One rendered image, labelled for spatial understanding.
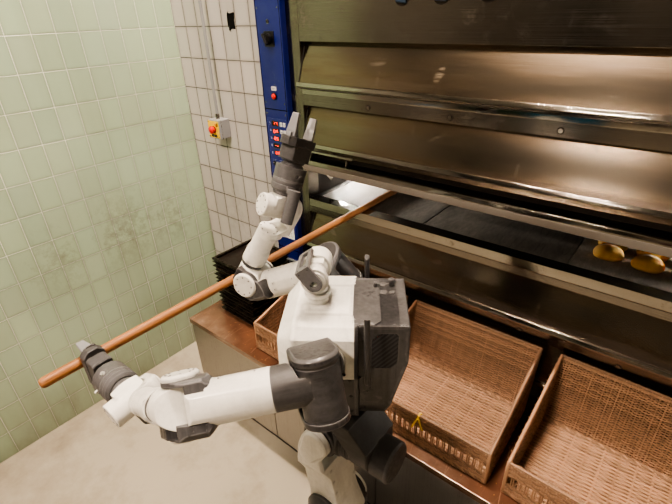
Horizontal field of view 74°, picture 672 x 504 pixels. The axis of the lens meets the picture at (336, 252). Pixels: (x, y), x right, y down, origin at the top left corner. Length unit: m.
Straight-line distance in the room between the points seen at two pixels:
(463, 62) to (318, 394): 1.22
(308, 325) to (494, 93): 1.01
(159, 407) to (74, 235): 1.76
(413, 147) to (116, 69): 1.54
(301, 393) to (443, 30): 1.27
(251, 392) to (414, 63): 1.30
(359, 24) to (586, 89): 0.84
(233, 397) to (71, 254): 1.88
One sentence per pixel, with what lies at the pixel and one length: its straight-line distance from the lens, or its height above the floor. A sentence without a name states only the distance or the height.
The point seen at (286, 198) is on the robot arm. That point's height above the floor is 1.55.
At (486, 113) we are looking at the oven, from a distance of 1.65.
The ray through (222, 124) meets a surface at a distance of 2.51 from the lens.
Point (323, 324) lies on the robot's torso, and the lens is 0.98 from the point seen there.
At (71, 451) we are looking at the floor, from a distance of 2.92.
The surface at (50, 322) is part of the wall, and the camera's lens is 2.74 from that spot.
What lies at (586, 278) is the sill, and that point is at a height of 1.18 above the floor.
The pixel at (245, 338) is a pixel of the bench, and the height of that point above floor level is 0.58.
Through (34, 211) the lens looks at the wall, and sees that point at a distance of 2.53.
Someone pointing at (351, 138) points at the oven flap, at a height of 1.52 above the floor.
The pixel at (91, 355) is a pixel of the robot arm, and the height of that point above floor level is 1.24.
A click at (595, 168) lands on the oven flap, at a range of 1.60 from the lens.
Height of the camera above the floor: 2.00
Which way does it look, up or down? 29 degrees down
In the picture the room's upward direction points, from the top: 2 degrees counter-clockwise
